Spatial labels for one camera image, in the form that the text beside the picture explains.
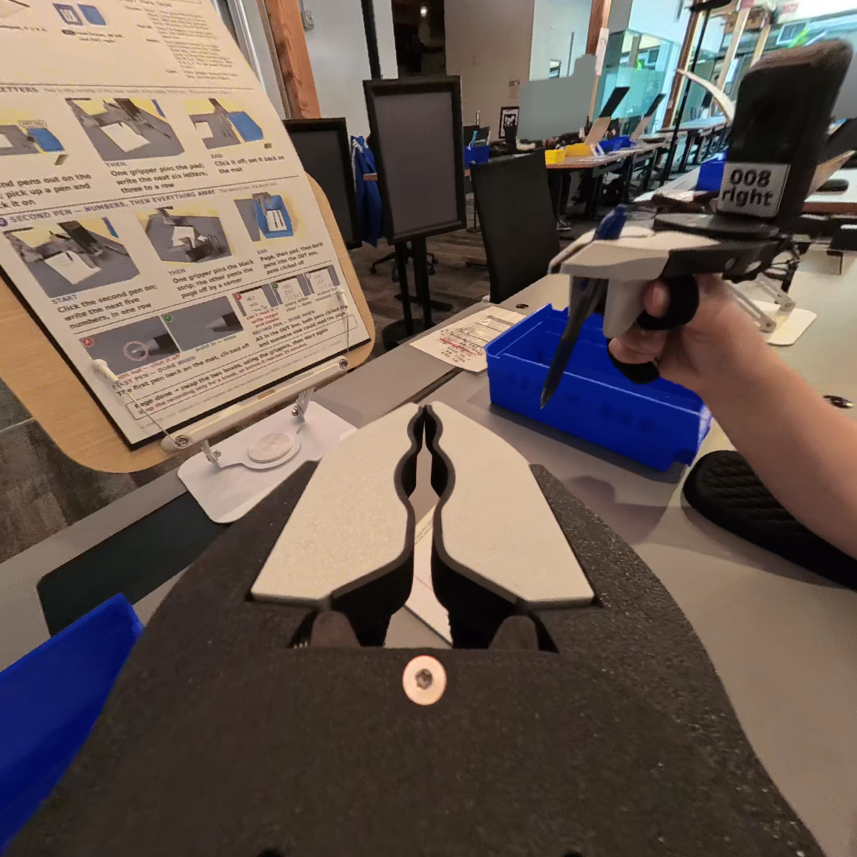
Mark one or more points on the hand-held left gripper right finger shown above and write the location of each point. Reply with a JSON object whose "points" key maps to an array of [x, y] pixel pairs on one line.
{"points": [[515, 529]]}

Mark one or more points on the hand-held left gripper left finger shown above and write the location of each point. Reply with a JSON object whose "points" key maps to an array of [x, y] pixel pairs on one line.
{"points": [[335, 522]]}

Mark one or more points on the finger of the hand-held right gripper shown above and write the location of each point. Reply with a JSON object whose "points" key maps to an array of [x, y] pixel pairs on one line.
{"points": [[622, 256], [629, 234]]}

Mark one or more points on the blue retractable pen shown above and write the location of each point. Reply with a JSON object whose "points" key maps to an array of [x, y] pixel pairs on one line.
{"points": [[569, 335]]}

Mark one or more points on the white lined notepad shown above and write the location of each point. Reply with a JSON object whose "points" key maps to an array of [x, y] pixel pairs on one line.
{"points": [[428, 589]]}

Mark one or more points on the person's right forearm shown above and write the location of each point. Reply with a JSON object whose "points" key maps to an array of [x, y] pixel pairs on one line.
{"points": [[803, 435]]}

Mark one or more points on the person's right hand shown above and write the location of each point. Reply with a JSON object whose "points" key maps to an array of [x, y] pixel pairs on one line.
{"points": [[723, 335]]}

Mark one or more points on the small blue bin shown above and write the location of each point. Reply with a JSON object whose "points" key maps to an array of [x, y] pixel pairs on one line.
{"points": [[614, 144], [711, 177]]}

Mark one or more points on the yellow plastic bin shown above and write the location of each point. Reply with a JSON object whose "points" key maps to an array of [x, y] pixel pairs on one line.
{"points": [[554, 155], [582, 151]]}

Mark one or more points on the blue plastic bin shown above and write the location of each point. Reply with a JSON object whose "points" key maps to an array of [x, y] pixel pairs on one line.
{"points": [[53, 683], [602, 415]]}

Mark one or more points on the black white marker sign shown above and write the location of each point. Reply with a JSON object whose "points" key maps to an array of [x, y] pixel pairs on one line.
{"points": [[509, 120]]}

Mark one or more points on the printed paper sheet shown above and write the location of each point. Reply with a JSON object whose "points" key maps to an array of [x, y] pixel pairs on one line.
{"points": [[462, 341]]}

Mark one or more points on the white book stand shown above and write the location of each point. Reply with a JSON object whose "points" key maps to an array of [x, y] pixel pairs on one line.
{"points": [[793, 321]]}

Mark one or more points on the dark rectangular desk panel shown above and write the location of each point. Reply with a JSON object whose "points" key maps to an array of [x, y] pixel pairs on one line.
{"points": [[120, 562]]}

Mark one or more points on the black framed sign stand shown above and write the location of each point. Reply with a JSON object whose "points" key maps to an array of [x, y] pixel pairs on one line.
{"points": [[325, 167], [415, 160]]}

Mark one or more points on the small black object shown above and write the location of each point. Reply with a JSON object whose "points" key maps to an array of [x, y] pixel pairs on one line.
{"points": [[838, 401]]}

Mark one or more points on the blue hanging jacket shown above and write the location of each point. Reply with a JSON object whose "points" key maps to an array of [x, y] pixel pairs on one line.
{"points": [[367, 194]]}

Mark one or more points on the black pole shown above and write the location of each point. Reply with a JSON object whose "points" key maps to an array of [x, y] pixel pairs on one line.
{"points": [[369, 40]]}

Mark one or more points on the printed instruction poster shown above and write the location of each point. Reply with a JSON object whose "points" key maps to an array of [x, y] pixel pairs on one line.
{"points": [[167, 234]]}

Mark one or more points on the wooden post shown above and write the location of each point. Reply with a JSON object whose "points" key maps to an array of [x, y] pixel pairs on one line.
{"points": [[294, 60]]}

